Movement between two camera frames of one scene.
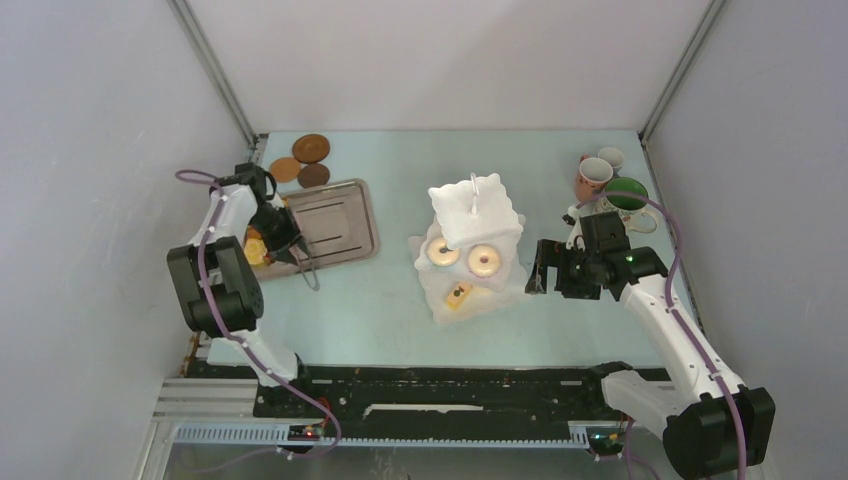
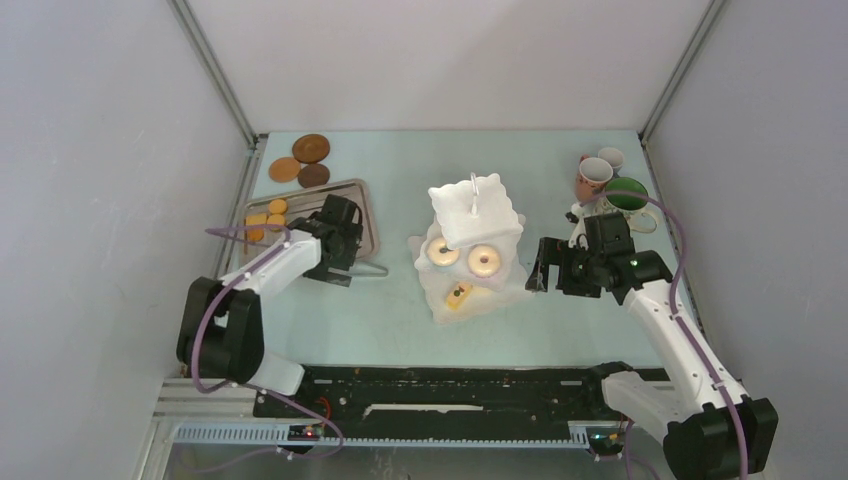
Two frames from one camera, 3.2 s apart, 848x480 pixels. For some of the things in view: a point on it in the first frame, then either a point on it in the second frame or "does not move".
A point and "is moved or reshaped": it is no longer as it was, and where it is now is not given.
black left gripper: [291, 234] to [351, 240]
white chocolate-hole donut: [440, 254] does not move
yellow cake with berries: [457, 295] does not move
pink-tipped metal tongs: [295, 254] is moved or reshaped
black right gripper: [552, 253] does not move
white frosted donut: [483, 261] does not move
